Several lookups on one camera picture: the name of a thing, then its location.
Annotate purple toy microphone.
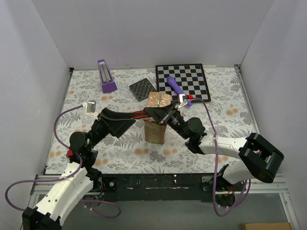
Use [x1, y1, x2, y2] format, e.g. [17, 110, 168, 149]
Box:
[166, 76, 185, 95]

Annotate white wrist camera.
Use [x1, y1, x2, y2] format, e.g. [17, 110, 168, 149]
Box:
[82, 100, 98, 118]
[178, 94, 194, 108]

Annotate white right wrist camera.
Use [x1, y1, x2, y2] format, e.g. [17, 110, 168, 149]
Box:
[178, 94, 194, 108]

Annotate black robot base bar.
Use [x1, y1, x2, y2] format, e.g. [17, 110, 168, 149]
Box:
[91, 173, 213, 202]

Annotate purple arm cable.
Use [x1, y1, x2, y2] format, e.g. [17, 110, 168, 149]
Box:
[5, 104, 122, 219]
[191, 97, 251, 217]

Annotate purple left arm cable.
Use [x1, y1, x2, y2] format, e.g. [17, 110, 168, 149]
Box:
[5, 104, 122, 219]

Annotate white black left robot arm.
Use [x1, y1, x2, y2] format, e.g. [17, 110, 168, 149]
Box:
[22, 108, 135, 230]

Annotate purple capped clear bottle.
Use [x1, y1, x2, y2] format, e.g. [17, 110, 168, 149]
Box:
[97, 59, 118, 93]

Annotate black white chessboard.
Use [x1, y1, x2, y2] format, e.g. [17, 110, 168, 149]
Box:
[155, 63, 211, 102]

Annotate brown cardboard express box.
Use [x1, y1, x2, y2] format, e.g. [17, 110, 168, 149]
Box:
[143, 92, 173, 145]

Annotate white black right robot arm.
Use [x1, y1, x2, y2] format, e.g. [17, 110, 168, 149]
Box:
[144, 104, 284, 191]

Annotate grey studded building plate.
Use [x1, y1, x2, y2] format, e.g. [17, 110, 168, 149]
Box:
[129, 78, 157, 102]

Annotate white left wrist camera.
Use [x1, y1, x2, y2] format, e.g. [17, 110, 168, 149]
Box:
[82, 100, 98, 118]

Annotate brown cardboard boxes on floor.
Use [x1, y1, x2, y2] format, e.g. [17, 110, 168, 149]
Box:
[242, 222, 293, 230]

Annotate small red object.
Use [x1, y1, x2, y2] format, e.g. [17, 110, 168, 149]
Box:
[66, 150, 73, 158]

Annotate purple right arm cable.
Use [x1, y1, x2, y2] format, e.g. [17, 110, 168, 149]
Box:
[191, 97, 251, 217]

